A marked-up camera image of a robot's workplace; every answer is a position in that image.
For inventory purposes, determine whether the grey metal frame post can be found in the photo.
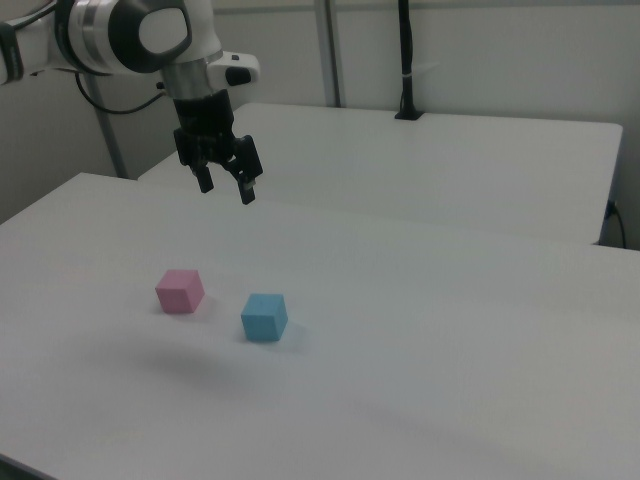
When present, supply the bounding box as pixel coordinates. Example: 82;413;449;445
318;0;347;108
91;74;130;180

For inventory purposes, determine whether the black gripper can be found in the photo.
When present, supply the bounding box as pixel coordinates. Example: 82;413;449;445
172;90;265;207

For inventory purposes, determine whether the blue cube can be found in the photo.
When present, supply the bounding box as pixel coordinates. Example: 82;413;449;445
240;292;290;344

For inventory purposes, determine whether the pink cube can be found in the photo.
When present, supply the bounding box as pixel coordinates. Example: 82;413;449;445
154;269;206;315

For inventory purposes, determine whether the white side table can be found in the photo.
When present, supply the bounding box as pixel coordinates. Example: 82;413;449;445
136;102;624;246

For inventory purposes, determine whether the white cable tie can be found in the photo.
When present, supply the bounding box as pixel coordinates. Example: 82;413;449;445
401;61;441;80

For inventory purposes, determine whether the black table clamp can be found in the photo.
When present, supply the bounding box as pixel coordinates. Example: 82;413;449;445
394;0;425;121

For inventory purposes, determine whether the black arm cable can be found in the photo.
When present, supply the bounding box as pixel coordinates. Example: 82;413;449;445
74;72;167;116

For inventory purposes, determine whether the black power cable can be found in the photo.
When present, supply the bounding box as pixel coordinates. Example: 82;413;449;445
606;199;629;249

